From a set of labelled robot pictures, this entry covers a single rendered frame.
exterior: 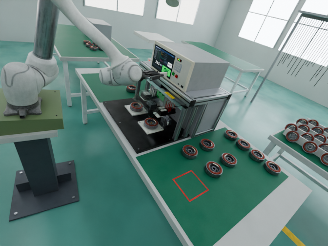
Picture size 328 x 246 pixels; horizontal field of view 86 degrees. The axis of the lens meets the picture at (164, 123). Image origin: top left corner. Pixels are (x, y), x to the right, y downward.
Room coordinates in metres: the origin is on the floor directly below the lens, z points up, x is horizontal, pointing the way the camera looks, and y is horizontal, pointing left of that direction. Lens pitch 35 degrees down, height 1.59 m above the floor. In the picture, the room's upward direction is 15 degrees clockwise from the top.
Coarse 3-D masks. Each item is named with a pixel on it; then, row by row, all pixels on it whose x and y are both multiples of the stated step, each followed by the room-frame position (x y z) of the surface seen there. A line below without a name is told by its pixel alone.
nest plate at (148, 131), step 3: (138, 123) 1.08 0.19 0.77; (141, 123) 1.08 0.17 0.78; (141, 126) 1.05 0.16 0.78; (144, 126) 1.05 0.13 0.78; (159, 126) 1.10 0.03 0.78; (144, 129) 1.02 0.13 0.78; (147, 129) 1.03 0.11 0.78; (150, 129) 1.04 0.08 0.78; (153, 129) 1.05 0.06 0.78; (156, 129) 1.06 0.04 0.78; (159, 129) 1.07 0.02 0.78; (162, 129) 1.08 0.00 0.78; (147, 132) 0.99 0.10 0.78; (150, 132) 1.00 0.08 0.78; (153, 132) 1.02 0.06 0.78
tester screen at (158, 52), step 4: (156, 48) 1.39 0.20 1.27; (160, 48) 1.36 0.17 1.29; (156, 52) 1.38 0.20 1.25; (160, 52) 1.35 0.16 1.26; (164, 52) 1.31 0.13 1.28; (156, 56) 1.38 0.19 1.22; (160, 56) 1.34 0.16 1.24; (164, 56) 1.30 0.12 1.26; (168, 56) 1.27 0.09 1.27; (172, 56) 1.24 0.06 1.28; (160, 60) 1.34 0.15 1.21; (168, 60) 1.27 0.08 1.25; (172, 60) 1.24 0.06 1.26; (152, 64) 1.40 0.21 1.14; (156, 64) 1.36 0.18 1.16; (160, 64) 1.33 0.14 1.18; (164, 64) 1.29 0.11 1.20; (172, 64) 1.23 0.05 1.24; (168, 68) 1.25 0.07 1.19
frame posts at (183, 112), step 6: (138, 84) 1.45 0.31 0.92; (138, 90) 1.47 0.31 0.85; (186, 108) 1.02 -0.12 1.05; (192, 108) 1.08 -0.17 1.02; (180, 114) 1.02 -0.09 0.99; (192, 114) 1.07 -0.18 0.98; (180, 120) 1.00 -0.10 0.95; (192, 120) 1.08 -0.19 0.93; (180, 126) 1.02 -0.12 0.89; (186, 126) 1.09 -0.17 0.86; (174, 132) 1.02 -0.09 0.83; (186, 132) 1.07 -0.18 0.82; (174, 138) 1.00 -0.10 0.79
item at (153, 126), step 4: (144, 120) 1.09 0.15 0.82; (148, 120) 1.11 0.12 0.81; (152, 120) 1.12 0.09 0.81; (156, 120) 1.13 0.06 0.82; (144, 124) 1.05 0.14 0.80; (148, 124) 1.04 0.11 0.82; (152, 124) 1.06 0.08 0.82; (156, 124) 1.07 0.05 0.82; (148, 128) 1.03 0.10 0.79; (152, 128) 1.04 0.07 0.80
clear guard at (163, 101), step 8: (160, 88) 1.17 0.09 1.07; (136, 96) 1.03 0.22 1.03; (144, 96) 1.01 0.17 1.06; (152, 96) 1.02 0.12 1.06; (160, 96) 1.05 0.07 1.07; (168, 96) 1.08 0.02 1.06; (152, 104) 0.93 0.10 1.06; (160, 104) 0.94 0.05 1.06; (168, 104) 0.97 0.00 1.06; (176, 104) 1.00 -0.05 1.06; (184, 104) 1.03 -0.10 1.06; (152, 112) 0.88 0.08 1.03
